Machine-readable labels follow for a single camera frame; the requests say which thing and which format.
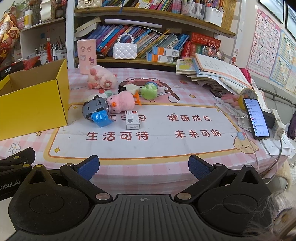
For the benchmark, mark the fuzzy beige sleeve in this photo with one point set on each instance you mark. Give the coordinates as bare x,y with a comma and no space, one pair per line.
282,217

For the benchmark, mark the white quilted pearl handbag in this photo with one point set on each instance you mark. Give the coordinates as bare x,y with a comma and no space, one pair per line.
124,51

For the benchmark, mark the small white box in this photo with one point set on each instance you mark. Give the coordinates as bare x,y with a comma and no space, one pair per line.
132,120

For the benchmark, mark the blue wrapped packet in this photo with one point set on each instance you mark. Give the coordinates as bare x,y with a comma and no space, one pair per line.
100,118

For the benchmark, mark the white shelf unit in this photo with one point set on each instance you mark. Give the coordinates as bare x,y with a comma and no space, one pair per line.
39,32

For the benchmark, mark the row of pencil cups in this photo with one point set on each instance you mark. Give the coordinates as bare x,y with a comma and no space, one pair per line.
203,10

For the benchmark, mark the black smartphone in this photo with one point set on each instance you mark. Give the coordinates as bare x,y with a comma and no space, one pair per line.
255,118

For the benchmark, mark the stack of books and papers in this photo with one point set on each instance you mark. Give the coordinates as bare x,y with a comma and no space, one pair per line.
208,78

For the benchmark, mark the white plastic jar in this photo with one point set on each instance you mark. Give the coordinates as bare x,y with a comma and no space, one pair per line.
28,18

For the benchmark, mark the white green small toy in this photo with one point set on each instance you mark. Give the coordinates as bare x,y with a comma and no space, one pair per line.
108,93

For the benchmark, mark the alphabet wall poster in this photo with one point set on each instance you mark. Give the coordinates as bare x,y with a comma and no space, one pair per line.
263,44

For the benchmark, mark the yellow round toy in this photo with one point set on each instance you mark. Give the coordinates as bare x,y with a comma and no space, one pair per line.
248,97

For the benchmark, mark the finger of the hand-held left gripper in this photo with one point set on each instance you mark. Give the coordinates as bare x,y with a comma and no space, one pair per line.
20,155
16,168

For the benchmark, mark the yellow chart wall poster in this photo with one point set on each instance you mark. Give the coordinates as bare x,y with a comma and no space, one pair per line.
286,62

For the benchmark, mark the black flat box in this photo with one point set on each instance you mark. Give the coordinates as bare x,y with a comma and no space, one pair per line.
10,70

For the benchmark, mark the row of colourful books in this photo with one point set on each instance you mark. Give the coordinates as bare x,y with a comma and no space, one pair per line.
143,37

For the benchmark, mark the grey toy car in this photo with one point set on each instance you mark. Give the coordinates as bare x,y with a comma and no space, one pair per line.
94,108

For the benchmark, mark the red hanging figurine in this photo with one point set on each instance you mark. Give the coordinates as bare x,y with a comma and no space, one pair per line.
49,48

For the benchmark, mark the pink cartoon cylinder container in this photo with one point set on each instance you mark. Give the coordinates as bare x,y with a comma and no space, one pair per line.
86,55

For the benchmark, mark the red thick dictionary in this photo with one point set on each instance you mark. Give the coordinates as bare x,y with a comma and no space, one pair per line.
204,38

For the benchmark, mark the thick white-paged book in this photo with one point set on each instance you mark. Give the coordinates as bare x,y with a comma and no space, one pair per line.
83,33
89,24

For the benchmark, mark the pink duck plush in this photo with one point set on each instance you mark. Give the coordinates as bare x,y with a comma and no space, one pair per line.
122,101

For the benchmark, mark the row of upper shelf books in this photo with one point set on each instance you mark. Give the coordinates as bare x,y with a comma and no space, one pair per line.
138,4

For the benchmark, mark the open workbook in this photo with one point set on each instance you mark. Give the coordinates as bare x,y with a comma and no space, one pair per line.
222,67

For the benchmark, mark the white power strip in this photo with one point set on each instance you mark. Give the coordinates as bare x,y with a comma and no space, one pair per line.
278,125

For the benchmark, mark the cream quilted handbag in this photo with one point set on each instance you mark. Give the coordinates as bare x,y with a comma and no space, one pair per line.
89,3

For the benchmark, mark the framed wall picture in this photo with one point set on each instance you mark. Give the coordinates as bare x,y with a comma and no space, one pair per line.
291,18
271,9

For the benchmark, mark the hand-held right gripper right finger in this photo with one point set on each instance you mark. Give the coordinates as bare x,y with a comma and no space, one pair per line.
198,167

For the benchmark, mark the pink pig plush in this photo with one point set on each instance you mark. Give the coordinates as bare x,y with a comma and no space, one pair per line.
101,76

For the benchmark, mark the yellow cardboard box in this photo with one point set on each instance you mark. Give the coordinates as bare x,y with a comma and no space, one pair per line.
30,104

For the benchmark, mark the green frog toy figure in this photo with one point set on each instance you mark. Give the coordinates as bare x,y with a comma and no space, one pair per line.
149,91

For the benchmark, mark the cluster of small figurines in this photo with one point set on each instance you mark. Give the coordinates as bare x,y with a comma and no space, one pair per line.
212,51

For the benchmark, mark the white long tube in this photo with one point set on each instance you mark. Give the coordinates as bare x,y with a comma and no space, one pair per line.
133,23

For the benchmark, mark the small black box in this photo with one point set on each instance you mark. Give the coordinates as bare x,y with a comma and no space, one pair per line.
270,119

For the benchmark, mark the red shiny wrapper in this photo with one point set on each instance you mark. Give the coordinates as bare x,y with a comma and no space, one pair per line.
30,63

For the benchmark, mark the group of pen holders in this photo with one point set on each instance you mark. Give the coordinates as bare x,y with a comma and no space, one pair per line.
55,49

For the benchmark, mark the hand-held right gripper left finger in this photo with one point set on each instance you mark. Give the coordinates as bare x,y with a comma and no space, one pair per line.
89,167

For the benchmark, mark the red orange snack bag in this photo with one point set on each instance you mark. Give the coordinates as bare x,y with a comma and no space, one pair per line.
8,34

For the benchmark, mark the grey sofa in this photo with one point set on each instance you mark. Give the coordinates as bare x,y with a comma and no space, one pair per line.
277,99

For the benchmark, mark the blue orange carton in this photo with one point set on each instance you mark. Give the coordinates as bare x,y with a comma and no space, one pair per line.
159,58
165,51

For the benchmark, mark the wooden bookshelf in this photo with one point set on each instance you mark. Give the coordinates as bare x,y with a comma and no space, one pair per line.
161,14

